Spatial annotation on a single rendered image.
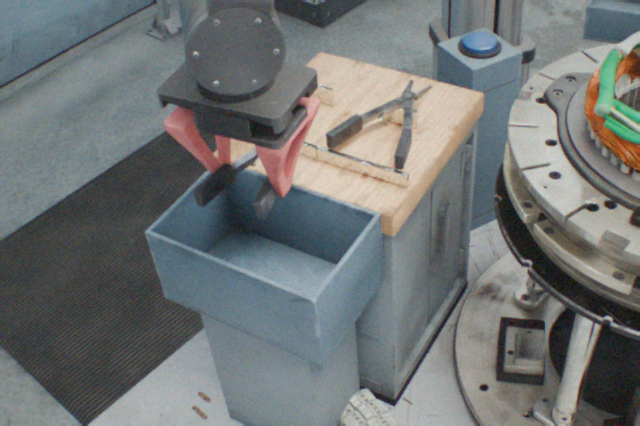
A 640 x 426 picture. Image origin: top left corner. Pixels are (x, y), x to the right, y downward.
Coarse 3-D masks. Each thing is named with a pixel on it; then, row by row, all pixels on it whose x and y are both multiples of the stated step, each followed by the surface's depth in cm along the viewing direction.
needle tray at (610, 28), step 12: (588, 0) 90; (600, 0) 97; (612, 0) 97; (624, 0) 97; (636, 0) 96; (588, 12) 89; (600, 12) 88; (612, 12) 88; (624, 12) 87; (636, 12) 87; (588, 24) 90; (600, 24) 89; (612, 24) 89; (624, 24) 88; (636, 24) 88; (588, 36) 91; (600, 36) 90; (612, 36) 90; (624, 36) 89
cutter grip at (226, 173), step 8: (224, 168) 62; (232, 168) 63; (216, 176) 62; (224, 176) 62; (232, 176) 63; (200, 184) 61; (208, 184) 61; (216, 184) 62; (224, 184) 62; (200, 192) 60; (208, 192) 61; (216, 192) 62; (200, 200) 61; (208, 200) 61
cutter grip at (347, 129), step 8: (352, 120) 70; (360, 120) 71; (336, 128) 70; (344, 128) 70; (352, 128) 70; (360, 128) 71; (328, 136) 69; (336, 136) 69; (344, 136) 70; (352, 136) 71; (328, 144) 70; (336, 144) 70
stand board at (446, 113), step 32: (320, 64) 83; (352, 64) 83; (352, 96) 78; (384, 96) 78; (448, 96) 77; (480, 96) 77; (320, 128) 75; (384, 128) 74; (448, 128) 73; (384, 160) 71; (416, 160) 70; (320, 192) 68; (352, 192) 68; (384, 192) 67; (416, 192) 68; (384, 224) 66
